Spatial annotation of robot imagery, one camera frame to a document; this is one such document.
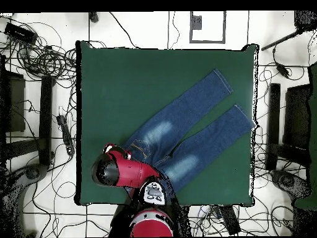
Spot blue denim jeans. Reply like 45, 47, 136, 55
122, 68, 257, 193

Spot black flat panel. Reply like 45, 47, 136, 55
0, 70, 26, 133
282, 83, 312, 151

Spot black power strip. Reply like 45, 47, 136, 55
56, 114, 76, 156

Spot dark green table cloth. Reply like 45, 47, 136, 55
75, 40, 259, 208

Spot black upright bar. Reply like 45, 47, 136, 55
265, 83, 282, 171
38, 75, 54, 167

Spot black electronics box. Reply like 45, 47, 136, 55
4, 22, 38, 44

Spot black power adapter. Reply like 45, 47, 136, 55
272, 48, 292, 78

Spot dark green fabric panel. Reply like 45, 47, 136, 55
293, 62, 317, 211

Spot black tripod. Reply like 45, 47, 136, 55
261, 10, 317, 52

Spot tangled black cables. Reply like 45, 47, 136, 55
0, 17, 77, 82

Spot grey floor frame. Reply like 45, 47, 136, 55
189, 11, 227, 45

